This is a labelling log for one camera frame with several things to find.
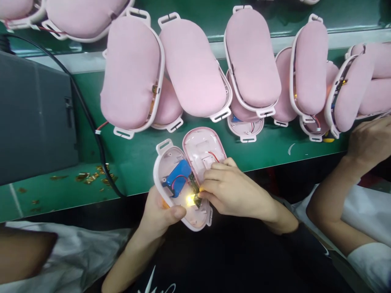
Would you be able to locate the pink plastic cover half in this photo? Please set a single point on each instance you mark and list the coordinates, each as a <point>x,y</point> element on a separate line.
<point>198,146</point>

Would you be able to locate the person's right hand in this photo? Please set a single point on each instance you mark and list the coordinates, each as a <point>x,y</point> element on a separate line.
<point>241,195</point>

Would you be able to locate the scattered gold foil scraps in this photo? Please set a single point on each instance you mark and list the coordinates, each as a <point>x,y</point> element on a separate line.
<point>87,177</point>

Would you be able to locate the pile of pink padded devices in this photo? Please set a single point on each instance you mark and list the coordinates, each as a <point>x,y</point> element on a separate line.
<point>131,76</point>

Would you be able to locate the blue cylindrical battery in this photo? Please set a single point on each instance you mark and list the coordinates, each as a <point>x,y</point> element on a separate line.
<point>178,177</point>

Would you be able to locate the dark grey box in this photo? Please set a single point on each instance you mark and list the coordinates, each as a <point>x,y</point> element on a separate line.
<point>33,122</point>

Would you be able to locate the yellow and black round object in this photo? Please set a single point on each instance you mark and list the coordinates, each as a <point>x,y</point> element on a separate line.
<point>328,139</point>

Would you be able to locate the person's right fingers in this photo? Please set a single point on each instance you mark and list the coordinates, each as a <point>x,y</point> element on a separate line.
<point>213,180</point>

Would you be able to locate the person's body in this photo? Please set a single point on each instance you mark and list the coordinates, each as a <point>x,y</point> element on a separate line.
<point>229,262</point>

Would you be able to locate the pink shell with battery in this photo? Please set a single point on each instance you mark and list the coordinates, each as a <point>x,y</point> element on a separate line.
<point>170,163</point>

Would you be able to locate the small green circuit board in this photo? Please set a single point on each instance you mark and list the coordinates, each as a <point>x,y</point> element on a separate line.
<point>193,182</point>

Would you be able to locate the person's left hand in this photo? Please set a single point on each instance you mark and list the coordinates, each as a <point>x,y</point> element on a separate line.
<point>154,213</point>

